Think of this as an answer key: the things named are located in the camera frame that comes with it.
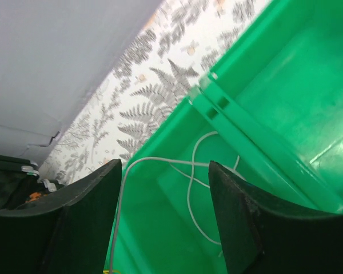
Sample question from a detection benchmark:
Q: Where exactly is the green compartment tray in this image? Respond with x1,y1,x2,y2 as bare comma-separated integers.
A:
111,1,343,273

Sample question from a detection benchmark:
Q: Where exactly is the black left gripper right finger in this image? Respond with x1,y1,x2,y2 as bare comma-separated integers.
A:
209,162,343,273

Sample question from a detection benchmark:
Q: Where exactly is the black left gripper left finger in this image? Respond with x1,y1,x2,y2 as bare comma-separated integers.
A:
0,159,122,273

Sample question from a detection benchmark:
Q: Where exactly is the white cable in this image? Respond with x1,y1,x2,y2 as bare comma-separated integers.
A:
107,131,241,274

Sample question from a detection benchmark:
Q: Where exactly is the floral patterned table mat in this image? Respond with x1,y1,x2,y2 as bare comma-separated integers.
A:
39,0,268,183

